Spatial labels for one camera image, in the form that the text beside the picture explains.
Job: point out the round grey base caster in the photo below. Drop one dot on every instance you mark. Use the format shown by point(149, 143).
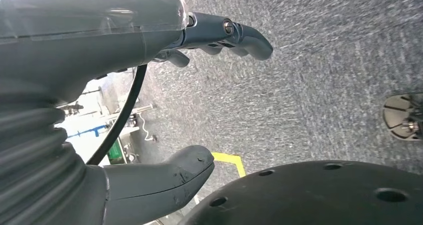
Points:
point(400, 117)

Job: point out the green box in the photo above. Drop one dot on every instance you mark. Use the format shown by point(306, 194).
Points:
point(115, 152)

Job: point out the yellow floor tape square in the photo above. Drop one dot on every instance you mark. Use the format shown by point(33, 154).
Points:
point(236, 162)

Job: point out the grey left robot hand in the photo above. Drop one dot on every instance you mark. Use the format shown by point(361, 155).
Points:
point(82, 35)

